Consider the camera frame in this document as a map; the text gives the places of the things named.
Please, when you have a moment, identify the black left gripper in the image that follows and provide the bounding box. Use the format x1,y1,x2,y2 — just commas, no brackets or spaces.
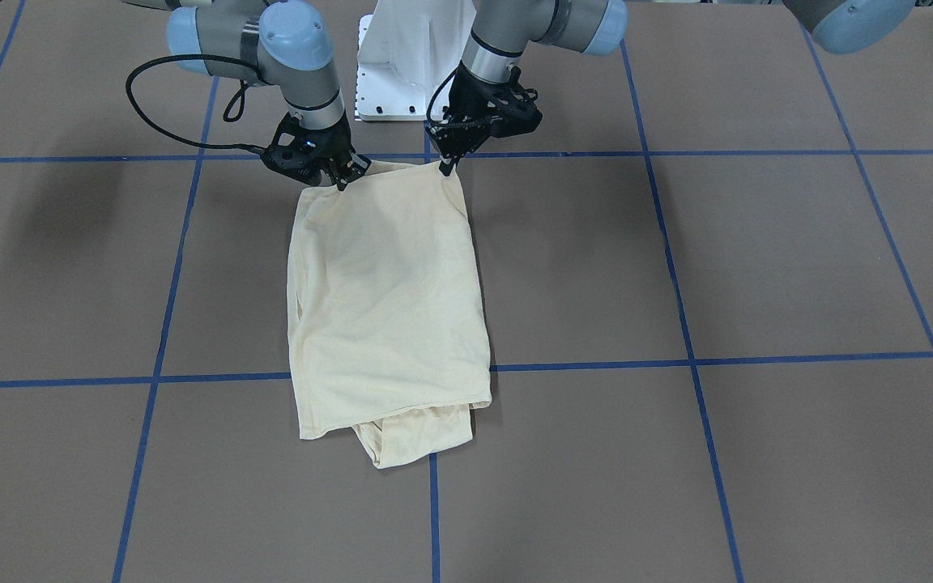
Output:
426,66,542,177

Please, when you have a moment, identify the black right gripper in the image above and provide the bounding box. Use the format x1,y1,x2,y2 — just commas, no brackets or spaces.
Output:
260,114,373,191

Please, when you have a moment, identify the cream long-sleeve printed shirt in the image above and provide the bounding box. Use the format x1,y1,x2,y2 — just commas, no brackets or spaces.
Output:
286,161,492,470

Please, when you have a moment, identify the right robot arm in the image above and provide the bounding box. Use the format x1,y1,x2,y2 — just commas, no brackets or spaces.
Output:
164,1,370,189

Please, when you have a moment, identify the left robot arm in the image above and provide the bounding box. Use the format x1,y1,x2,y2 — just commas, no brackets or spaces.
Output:
427,1,914,176

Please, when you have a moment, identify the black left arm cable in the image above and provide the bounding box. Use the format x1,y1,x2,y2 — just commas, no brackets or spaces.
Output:
424,65,540,138

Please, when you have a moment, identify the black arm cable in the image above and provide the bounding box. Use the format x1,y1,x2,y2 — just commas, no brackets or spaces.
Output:
424,65,540,138
125,53,273,155

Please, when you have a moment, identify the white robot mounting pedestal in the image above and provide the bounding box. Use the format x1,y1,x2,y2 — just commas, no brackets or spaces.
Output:
355,1,476,122

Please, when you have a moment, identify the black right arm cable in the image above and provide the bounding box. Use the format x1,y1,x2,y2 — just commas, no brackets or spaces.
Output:
125,53,273,155

